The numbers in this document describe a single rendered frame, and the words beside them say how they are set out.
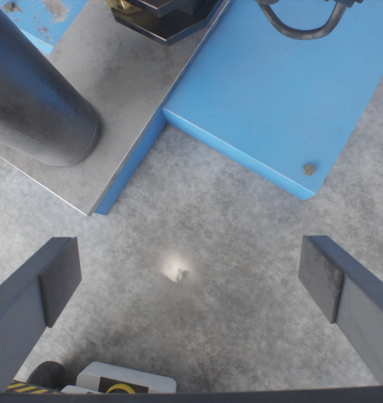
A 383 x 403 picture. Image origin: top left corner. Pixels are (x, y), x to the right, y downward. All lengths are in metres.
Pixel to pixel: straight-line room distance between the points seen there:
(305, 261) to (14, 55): 0.55
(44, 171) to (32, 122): 0.29
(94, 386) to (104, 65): 0.91
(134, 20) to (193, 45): 0.36
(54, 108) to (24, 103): 0.08
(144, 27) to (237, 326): 0.81
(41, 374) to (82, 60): 0.91
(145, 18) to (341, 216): 0.75
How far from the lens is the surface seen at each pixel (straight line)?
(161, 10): 0.55
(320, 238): 0.17
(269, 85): 0.94
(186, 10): 0.63
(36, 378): 0.99
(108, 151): 0.87
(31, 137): 0.72
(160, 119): 0.97
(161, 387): 0.91
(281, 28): 0.88
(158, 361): 1.01
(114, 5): 0.66
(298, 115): 0.91
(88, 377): 0.94
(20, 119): 0.67
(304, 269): 0.17
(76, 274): 0.17
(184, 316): 0.96
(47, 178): 0.93
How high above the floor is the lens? 0.93
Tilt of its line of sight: 80 degrees down
